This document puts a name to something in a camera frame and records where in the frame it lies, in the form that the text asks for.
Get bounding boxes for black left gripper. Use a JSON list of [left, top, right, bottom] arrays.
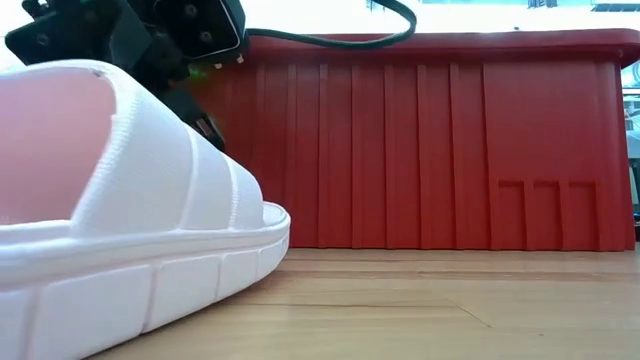
[[4, 0, 192, 96]]

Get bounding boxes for pink slide sandal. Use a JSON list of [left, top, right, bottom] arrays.
[[0, 58, 292, 360]]

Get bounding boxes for red plastic bin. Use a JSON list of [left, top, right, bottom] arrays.
[[187, 28, 640, 252]]

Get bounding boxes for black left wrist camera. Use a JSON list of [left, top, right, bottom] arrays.
[[152, 0, 250, 64]]

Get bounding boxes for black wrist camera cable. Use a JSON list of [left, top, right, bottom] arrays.
[[246, 0, 418, 50]]

